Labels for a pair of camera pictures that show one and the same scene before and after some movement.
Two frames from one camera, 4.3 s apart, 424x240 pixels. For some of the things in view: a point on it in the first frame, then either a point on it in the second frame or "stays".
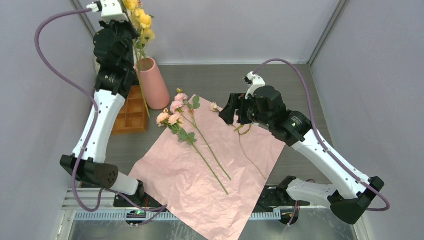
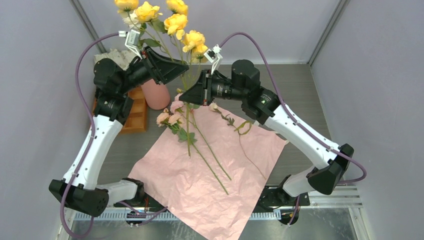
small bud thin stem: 213,106 stays
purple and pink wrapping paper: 208,188 stays
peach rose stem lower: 173,122 stays
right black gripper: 236,101 → 201,93
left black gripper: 106,24 → 162,69
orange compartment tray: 132,116 stays
